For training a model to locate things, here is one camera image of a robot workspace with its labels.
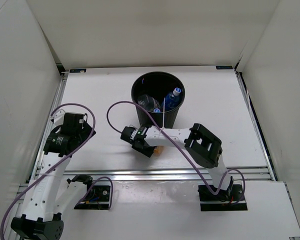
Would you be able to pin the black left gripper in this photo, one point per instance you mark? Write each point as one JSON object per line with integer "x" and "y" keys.
{"x": 85, "y": 132}

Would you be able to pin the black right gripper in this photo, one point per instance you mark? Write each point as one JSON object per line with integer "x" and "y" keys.
{"x": 148, "y": 152}

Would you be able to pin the orange juice bottle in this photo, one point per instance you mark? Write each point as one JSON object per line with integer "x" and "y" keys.
{"x": 158, "y": 150}

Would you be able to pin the orange white label clear bottle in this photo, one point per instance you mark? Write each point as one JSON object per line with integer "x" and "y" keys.
{"x": 148, "y": 102}

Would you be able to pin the blue label plastic bottle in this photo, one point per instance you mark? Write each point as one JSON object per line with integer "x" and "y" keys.
{"x": 172, "y": 100}

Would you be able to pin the clear unlabelled plastic bottle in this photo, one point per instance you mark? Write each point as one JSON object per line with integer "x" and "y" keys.
{"x": 156, "y": 110}

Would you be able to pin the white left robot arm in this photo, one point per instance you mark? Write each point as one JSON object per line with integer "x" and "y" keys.
{"x": 44, "y": 215}

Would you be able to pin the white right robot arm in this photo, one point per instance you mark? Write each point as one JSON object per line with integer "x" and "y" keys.
{"x": 202, "y": 145}

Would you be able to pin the black plastic waste bin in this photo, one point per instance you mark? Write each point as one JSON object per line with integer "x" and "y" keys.
{"x": 157, "y": 85}

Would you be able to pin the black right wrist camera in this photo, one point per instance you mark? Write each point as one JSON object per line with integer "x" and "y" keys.
{"x": 127, "y": 134}

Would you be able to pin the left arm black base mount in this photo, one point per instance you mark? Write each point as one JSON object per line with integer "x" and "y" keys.
{"x": 99, "y": 194}

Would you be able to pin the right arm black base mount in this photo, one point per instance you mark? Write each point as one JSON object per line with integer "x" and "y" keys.
{"x": 224, "y": 201}

